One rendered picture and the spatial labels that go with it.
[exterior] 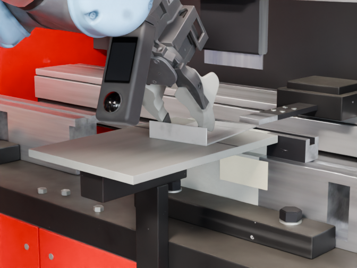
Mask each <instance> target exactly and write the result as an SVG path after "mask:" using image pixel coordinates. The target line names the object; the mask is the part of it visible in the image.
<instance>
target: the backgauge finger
mask: <svg viewBox="0 0 357 268"><path fill-rule="evenodd" d="M296 115H305V116H312V117H316V118H323V119H330V120H336V121H343V120H347V119H350V118H354V117H356V116H357V80H349V79H340V78H331V77H321V76H310V77H305V78H299V79H294V80H289V81H288V82H287V86H286V87H282V88H278V89H277V108H272V109H269V110H265V111H261V112H256V113H252V114H247V115H243V116H240V122H244V123H250V124H256V125H261V124H265V123H269V122H273V121H277V120H281V119H285V118H289V117H292V116H296Z"/></svg>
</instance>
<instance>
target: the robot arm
mask: <svg viewBox="0 0 357 268"><path fill-rule="evenodd" d="M195 19H196V21H197V23H198V25H199V27H200V29H201V31H202V34H201V36H200V37H199V35H198V33H197V31H196V28H195V26H194V24H193V23H194V21H195ZM35 27H38V28H45V29H53V30H63V31H70V32H77V33H81V34H85V35H87V36H89V37H93V38H103V37H106V36H110V41H109V47H108V52H107V57H106V63H105V68H104V74H103V79H102V83H101V88H100V94H99V99H98V105H97V110H96V119H97V120H98V121H101V122H104V123H107V124H118V125H131V126H135V125H137V124H138V123H139V120H140V114H141V108H142V105H143V107H144V108H145V109H146V110H147V111H148V112H149V113H150V114H151V115H152V116H153V117H154V118H156V119H157V120H158V121H159V122H166V123H171V119H170V117H169V113H168V112H167V111H166V110H165V108H164V101H163V100H162V98H163V95H164V92H165V89H166V86H167V87H170V88H171V87H172V85H173V84H175V83H176V85H177V87H178V88H177V90H176V92H175V93H174V96H175V97H176V98H177V100H178V101H179V102H181V103H182V104H183V105H185V106H186V107H187V108H188V110H189V112H190V115H191V116H192V117H193V118H194V119H195V120H196V121H197V123H198V127H202V128H207V131H211V132H212V131H213V129H214V127H215V117H214V112H213V104H214V101H215V98H216V94H217V90H218V87H219V80H218V77H217V76H216V74H215V73H213V72H210V73H208V74H207V75H205V76H203V77H201V76H200V75H199V73H198V72H197V71H196V70H195V69H193V68H190V67H189V66H187V65H186V64H187V62H189V61H190V60H191V58H192V56H193V55H194V53H195V51H196V49H195V48H196V47H197V48H198V50H199V51H201V50H202V49H203V47H204V45H205V43H206V41H207V40H208V38H209V37H208V35H207V33H206V31H205V29H204V27H203V24H202V22H201V20H200V18H199V16H198V13H197V11H196V8H195V7H194V6H189V5H182V4H181V2H180V0H0V47H2V48H12V47H14V46H16V45H17V44H18V43H19V42H20V41H21V40H23V39H24V38H25V37H29V36H30V35H31V32H32V31H33V29H34V28H35Z"/></svg>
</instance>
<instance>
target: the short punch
mask: <svg viewBox="0 0 357 268"><path fill-rule="evenodd" d="M268 5H269V0H200V20H201V22H202V24H203V27H204V29H205V31H206V33H207V35H208V37H209V38H208V40H207V41H206V43H205V45H204V47H203V49H204V50H205V63H208V64H217V65H227V66H235V67H241V68H250V69H259V70H263V56H264V54H266V53H267V47H268Z"/></svg>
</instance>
